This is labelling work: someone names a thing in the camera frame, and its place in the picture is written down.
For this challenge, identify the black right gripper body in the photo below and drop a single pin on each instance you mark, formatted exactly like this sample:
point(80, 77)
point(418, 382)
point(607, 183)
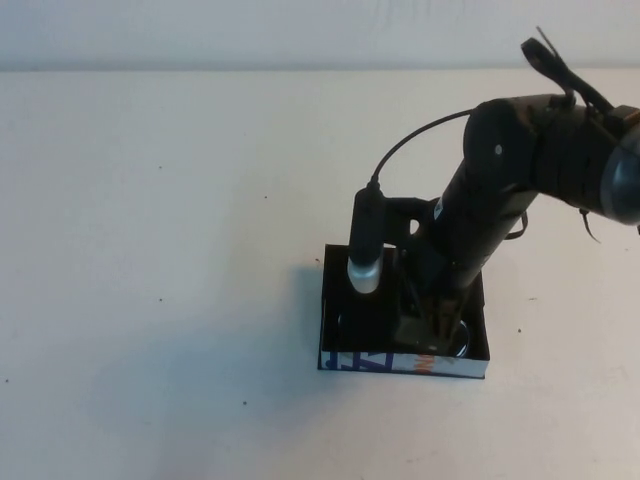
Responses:
point(430, 280)

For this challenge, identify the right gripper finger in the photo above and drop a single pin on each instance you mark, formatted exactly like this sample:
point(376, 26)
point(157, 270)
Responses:
point(447, 325)
point(415, 330)

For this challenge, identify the black frame glasses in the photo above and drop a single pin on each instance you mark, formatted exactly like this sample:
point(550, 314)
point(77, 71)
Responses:
point(462, 340)

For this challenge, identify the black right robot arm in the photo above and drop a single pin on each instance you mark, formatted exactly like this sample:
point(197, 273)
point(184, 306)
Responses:
point(500, 165)

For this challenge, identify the black printed glasses case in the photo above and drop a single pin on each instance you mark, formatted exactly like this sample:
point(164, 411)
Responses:
point(340, 280)

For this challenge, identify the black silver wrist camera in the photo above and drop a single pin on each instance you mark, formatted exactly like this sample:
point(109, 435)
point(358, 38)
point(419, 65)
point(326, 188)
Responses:
point(366, 240)

